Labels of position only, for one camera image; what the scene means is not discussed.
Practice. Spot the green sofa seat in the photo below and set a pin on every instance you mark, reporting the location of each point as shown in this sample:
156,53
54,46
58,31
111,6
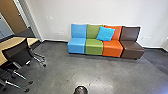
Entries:
94,46

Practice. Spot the light wooden table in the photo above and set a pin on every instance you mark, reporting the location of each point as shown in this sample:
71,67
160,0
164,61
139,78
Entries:
10,42

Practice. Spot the white wall light switch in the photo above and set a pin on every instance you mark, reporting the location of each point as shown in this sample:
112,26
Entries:
50,17

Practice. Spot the black office chair chrome legs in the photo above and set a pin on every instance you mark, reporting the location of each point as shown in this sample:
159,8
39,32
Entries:
16,51
18,77

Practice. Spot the white door frame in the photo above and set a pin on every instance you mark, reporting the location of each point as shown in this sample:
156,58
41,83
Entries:
32,20

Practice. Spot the brown wooden door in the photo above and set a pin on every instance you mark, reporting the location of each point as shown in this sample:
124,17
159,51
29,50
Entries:
11,13

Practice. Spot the cyan square cushion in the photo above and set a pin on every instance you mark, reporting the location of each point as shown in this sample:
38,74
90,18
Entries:
105,33

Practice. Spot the blue sofa seat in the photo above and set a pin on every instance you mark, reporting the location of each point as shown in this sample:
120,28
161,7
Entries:
77,45

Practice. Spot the brown sofa seat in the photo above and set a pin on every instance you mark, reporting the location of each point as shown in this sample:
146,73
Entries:
131,50

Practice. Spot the orange sofa seat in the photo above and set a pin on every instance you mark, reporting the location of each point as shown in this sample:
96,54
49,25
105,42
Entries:
112,48

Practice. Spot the white wall outlet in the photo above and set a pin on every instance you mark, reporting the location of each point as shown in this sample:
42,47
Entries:
60,33
143,38

